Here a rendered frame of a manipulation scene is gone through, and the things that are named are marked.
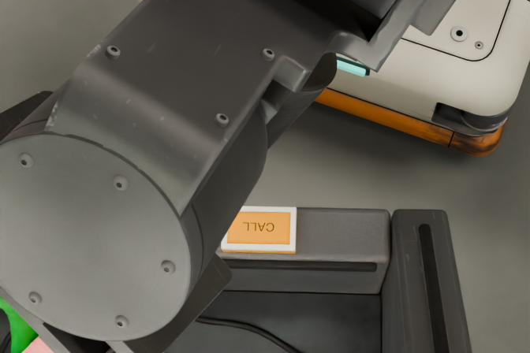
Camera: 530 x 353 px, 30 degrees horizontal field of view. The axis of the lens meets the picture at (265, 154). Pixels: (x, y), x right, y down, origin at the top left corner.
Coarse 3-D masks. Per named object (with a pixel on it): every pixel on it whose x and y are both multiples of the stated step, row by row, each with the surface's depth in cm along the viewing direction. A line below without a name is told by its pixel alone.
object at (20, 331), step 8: (0, 296) 35; (0, 304) 35; (8, 304) 36; (8, 312) 38; (16, 312) 38; (16, 320) 39; (16, 328) 40; (24, 328) 39; (16, 336) 40; (24, 336) 40; (32, 336) 40; (16, 344) 41; (24, 344) 41; (16, 352) 41
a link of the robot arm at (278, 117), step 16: (320, 64) 30; (336, 64) 30; (272, 80) 27; (320, 80) 29; (272, 96) 26; (288, 96) 28; (304, 96) 28; (272, 112) 26; (288, 112) 29; (272, 128) 29; (272, 144) 31
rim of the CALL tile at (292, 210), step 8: (248, 208) 67; (256, 208) 67; (264, 208) 67; (272, 208) 67; (280, 208) 67; (288, 208) 67; (296, 208) 67; (296, 216) 67; (296, 224) 67; (224, 240) 66; (224, 248) 66; (232, 248) 66; (240, 248) 66; (248, 248) 66; (256, 248) 66; (264, 248) 66; (272, 248) 66; (280, 248) 66; (288, 248) 66
